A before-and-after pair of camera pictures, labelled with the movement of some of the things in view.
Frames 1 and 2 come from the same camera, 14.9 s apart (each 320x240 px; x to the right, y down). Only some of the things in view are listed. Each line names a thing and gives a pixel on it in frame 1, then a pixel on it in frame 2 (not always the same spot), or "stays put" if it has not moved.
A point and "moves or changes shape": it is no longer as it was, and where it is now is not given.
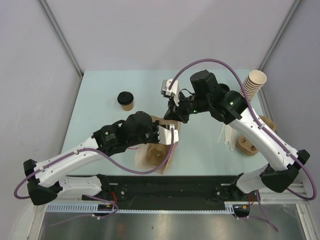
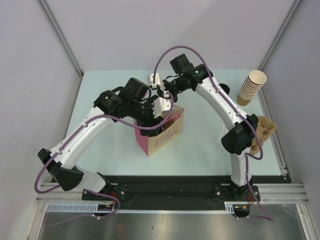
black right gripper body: x=188 y=105 to x=175 y=87
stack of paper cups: x=253 y=83 stays put
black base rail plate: x=168 y=191 stays put
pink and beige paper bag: x=150 y=157 moves or changes shape
